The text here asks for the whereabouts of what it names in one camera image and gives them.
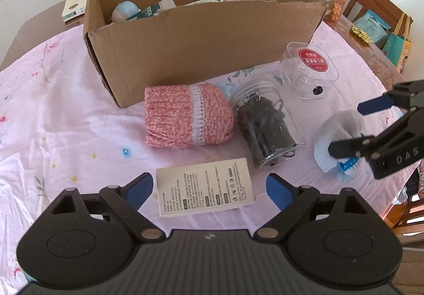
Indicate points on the clear container red label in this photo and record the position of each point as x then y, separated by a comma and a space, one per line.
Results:
308, 69

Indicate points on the wooden chair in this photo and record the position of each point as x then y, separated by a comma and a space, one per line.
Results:
407, 218
374, 0

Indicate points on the white pink carton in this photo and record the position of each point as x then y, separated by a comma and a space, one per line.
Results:
205, 187

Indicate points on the pink floral tablecloth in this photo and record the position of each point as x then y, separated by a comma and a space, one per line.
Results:
66, 116

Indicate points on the white canister green label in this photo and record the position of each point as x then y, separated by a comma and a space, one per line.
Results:
147, 11

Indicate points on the teal packets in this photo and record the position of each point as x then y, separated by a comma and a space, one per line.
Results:
371, 28

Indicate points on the clear jar of black clips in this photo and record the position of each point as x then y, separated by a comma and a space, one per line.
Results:
265, 126

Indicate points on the paperback book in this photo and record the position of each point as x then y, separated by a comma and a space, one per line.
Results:
76, 1

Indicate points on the orange pill packs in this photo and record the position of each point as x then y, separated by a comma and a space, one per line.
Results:
334, 8

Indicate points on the gold ornament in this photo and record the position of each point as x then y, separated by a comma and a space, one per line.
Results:
361, 35

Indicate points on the teal paper gift bag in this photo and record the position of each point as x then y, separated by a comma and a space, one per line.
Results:
399, 49

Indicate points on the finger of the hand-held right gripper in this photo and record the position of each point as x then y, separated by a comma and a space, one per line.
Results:
374, 104
351, 148

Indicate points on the white sock blue stripe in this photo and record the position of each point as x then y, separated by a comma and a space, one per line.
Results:
338, 126

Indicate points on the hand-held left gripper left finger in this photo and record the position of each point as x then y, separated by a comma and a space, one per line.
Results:
139, 187

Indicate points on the brown cardboard box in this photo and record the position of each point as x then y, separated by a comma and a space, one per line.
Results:
198, 49

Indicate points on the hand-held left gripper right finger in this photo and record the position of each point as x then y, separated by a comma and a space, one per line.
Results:
280, 190

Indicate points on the blue baby bottle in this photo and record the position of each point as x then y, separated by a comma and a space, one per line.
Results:
124, 11

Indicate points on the pink knitted cover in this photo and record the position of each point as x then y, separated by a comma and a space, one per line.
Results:
185, 116

